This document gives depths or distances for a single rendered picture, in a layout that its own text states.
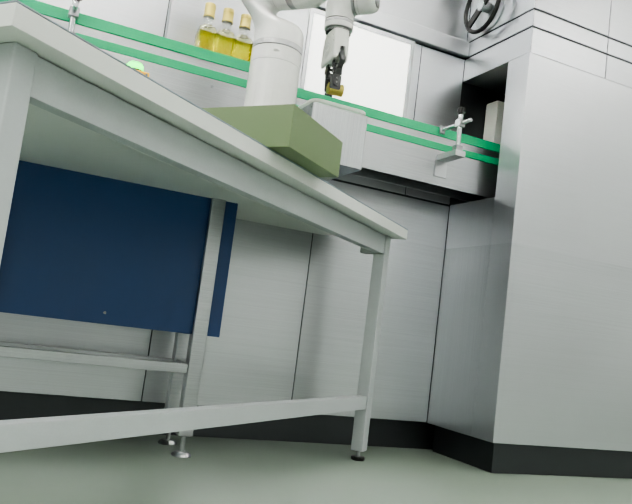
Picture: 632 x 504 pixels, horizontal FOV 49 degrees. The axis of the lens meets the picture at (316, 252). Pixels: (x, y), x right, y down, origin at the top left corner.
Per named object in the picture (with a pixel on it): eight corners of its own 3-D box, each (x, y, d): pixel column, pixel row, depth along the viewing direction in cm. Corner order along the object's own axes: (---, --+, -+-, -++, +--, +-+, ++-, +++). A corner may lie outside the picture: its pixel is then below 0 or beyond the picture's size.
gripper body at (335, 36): (320, 32, 205) (316, 69, 204) (333, 19, 196) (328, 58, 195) (343, 38, 208) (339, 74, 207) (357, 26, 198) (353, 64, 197)
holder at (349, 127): (320, 183, 220) (326, 135, 222) (361, 169, 195) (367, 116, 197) (269, 172, 213) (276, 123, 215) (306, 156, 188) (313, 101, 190)
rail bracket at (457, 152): (441, 179, 242) (448, 116, 245) (472, 171, 227) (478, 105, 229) (430, 176, 240) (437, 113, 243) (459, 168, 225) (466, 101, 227)
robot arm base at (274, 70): (317, 141, 170) (327, 69, 173) (288, 114, 153) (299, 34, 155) (247, 140, 177) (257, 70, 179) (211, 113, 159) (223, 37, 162)
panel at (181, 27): (400, 131, 259) (410, 44, 262) (405, 129, 256) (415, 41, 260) (160, 66, 222) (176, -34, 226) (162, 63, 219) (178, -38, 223)
